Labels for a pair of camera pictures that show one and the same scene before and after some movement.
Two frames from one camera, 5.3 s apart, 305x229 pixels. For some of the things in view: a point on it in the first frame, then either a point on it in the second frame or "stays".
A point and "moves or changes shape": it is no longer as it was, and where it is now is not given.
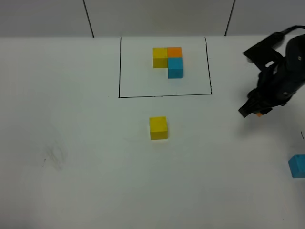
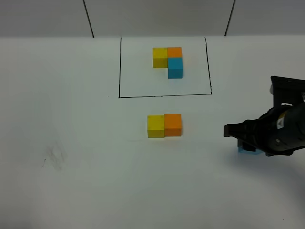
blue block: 297,166 -> 257,151
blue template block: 175,67 stays
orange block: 259,114 -> 173,125
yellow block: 158,128 moves or changes shape
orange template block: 174,52 stays
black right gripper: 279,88 -> 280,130
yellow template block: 160,57 stays
